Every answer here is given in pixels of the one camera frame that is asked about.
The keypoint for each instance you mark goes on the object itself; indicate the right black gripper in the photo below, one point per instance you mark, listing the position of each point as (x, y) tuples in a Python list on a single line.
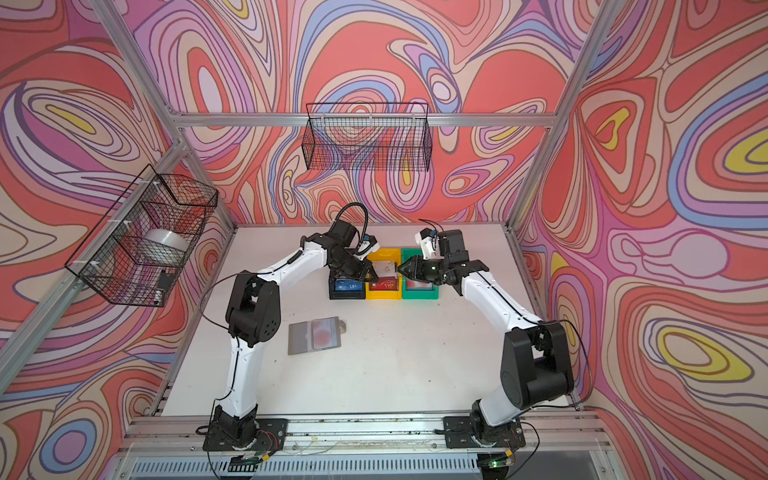
[(416, 269)]

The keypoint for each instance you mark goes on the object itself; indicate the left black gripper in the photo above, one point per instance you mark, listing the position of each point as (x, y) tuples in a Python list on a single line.
[(366, 268)]

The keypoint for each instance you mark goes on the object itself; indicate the white card with red dot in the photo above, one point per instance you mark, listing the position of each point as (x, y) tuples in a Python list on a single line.
[(325, 333)]

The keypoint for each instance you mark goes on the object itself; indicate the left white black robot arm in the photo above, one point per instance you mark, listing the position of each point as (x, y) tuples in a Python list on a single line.
[(253, 314)]

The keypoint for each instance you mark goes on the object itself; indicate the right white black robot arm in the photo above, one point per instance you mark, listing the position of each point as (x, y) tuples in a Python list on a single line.
[(535, 363)]

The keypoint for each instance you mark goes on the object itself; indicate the card in green bin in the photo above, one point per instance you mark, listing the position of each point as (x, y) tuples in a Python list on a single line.
[(418, 286)]

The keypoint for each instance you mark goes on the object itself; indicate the blue cards in black bin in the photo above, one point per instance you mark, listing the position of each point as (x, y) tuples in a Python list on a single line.
[(348, 285)]

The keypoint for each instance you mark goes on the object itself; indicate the green plastic bin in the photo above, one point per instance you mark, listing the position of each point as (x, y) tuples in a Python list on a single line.
[(407, 253)]

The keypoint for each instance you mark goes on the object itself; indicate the yellow plastic bin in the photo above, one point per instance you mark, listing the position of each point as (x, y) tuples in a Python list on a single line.
[(385, 262)]

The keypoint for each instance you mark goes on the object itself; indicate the black plastic bin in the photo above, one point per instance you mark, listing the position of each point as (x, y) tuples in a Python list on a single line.
[(343, 295)]

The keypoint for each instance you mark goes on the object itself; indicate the white tape roll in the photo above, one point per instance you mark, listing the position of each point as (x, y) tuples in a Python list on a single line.
[(167, 238)]

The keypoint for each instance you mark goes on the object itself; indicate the small black device in basket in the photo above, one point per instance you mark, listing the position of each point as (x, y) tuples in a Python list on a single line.
[(162, 287)]

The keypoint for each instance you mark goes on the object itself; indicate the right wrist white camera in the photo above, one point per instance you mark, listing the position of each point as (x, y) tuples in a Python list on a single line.
[(427, 240)]

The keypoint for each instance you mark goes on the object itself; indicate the wrist white camera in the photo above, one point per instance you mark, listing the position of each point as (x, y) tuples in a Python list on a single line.
[(427, 240), (368, 246)]

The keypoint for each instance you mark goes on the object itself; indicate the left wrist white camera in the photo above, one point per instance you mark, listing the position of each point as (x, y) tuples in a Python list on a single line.
[(368, 246)]

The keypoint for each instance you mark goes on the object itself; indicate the back black wire basket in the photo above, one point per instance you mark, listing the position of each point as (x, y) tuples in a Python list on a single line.
[(367, 136)]

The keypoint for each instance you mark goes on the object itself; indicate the black wire basket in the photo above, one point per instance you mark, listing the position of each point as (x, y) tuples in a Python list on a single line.
[(367, 136), (123, 268)]

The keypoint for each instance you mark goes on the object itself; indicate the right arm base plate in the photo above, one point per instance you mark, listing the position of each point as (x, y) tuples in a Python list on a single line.
[(469, 431)]

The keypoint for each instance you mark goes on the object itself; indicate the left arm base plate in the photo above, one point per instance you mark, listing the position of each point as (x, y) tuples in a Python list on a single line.
[(263, 435)]

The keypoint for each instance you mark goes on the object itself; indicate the left black wire basket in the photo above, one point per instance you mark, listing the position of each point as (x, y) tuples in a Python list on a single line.
[(123, 268)]

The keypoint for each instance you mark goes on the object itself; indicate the aluminium front rail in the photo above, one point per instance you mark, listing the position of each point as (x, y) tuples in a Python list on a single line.
[(405, 432)]

